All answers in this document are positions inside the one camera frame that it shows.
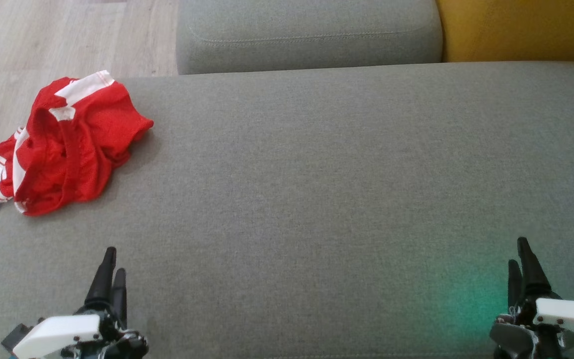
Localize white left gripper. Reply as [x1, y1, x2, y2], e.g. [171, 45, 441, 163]
[12, 247, 149, 359]

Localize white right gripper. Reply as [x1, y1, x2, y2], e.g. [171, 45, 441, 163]
[499, 237, 574, 359]

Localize red mesh shorts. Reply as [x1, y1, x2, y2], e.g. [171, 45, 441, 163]
[12, 70, 154, 217]

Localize large grey sofa seat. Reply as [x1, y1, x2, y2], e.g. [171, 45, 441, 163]
[0, 61, 574, 359]

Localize large yellow sofa backrest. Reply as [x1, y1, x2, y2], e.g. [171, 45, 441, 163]
[435, 0, 574, 63]

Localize small grey sofa seat cushion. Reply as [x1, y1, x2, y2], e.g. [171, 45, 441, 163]
[176, 0, 443, 75]

